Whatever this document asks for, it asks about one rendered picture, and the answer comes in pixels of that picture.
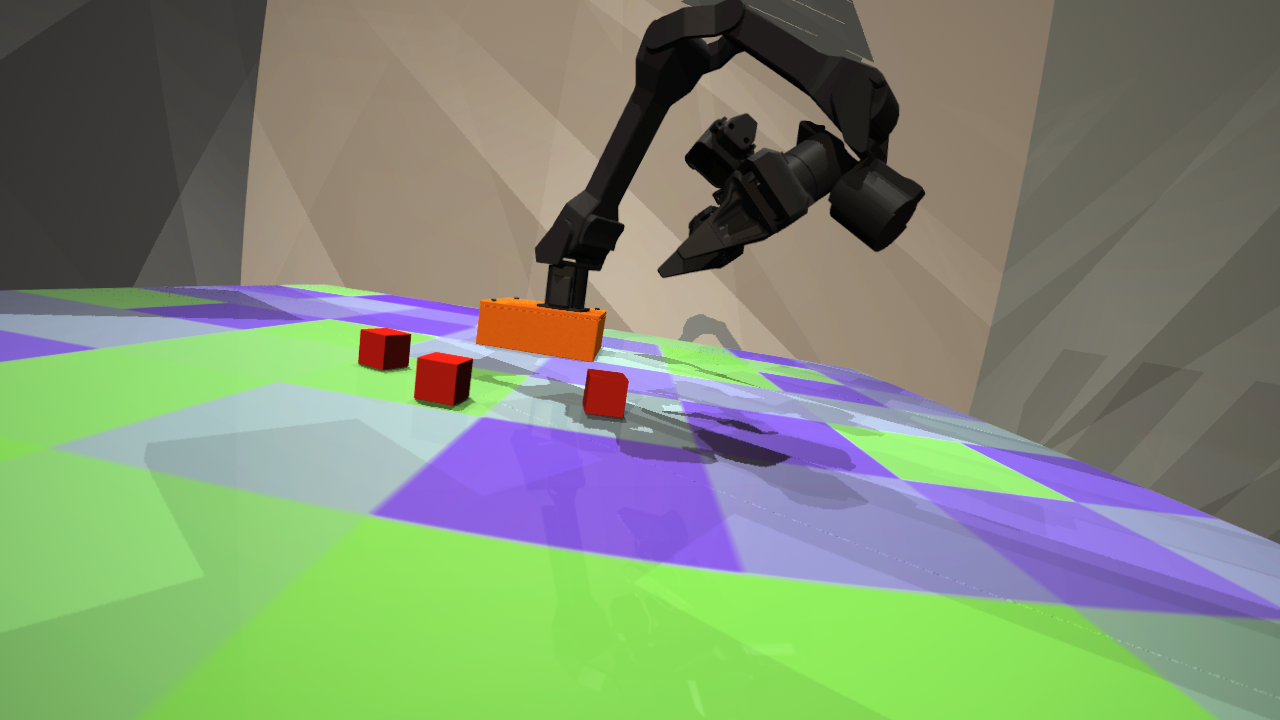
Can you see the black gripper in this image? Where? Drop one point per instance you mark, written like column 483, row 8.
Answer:
column 782, row 191

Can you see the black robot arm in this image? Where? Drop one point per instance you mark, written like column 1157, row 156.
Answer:
column 868, row 198

